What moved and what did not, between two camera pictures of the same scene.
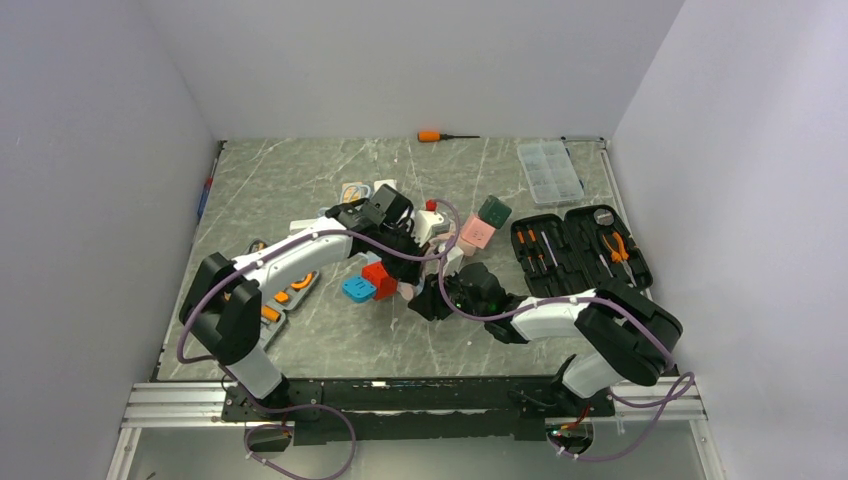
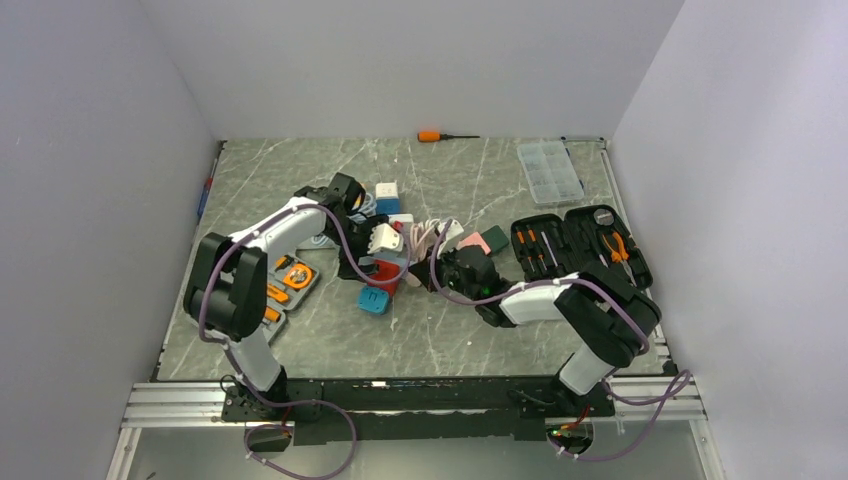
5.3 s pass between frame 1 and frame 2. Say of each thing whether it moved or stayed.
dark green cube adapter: moved
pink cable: moved
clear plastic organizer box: stayed
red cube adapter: stayed
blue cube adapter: moved
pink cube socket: moved
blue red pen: stayed
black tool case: stayed
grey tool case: stayed
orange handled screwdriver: stayed
